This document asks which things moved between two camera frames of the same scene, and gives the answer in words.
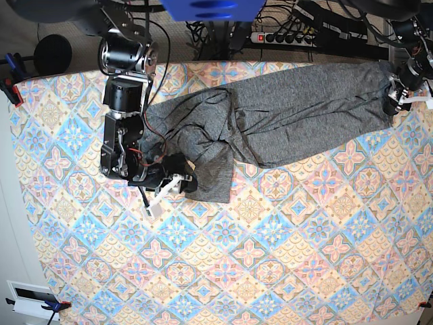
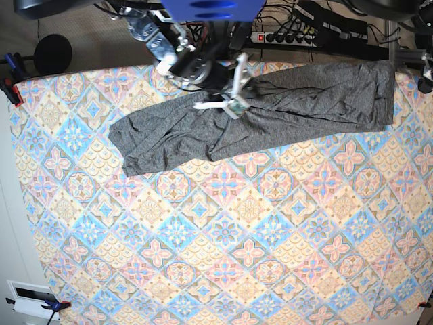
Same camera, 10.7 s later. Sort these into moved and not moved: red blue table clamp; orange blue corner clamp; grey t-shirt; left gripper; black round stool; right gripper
Moved: right gripper; left gripper
Not moved: grey t-shirt; orange blue corner clamp; red blue table clamp; black round stool
